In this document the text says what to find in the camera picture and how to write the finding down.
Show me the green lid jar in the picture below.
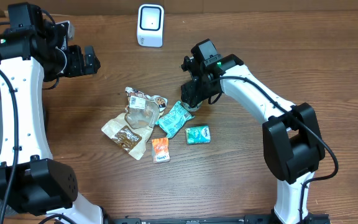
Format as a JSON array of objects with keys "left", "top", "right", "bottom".
[{"left": 181, "top": 102, "right": 203, "bottom": 112}]

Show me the teal white small packet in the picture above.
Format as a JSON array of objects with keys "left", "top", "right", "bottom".
[{"left": 185, "top": 126, "right": 211, "bottom": 145}]

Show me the teal snack packet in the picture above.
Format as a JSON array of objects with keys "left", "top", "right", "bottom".
[{"left": 156, "top": 101, "right": 194, "bottom": 139}]

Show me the orange red snack packet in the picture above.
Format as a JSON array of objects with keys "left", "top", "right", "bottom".
[{"left": 152, "top": 138, "right": 170, "bottom": 163}]

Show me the brown white snack pouch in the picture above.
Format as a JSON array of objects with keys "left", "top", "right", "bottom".
[{"left": 101, "top": 86, "right": 168, "bottom": 160}]

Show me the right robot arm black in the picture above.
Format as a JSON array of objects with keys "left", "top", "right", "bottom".
[{"left": 181, "top": 39, "right": 330, "bottom": 223}]

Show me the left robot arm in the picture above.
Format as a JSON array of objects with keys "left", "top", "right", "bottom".
[{"left": 0, "top": 2, "right": 111, "bottom": 223}]

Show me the white barcode scanner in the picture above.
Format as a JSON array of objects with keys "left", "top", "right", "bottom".
[{"left": 137, "top": 4, "right": 165, "bottom": 48}]

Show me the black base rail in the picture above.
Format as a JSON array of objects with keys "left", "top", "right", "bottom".
[{"left": 110, "top": 213, "right": 331, "bottom": 224}]

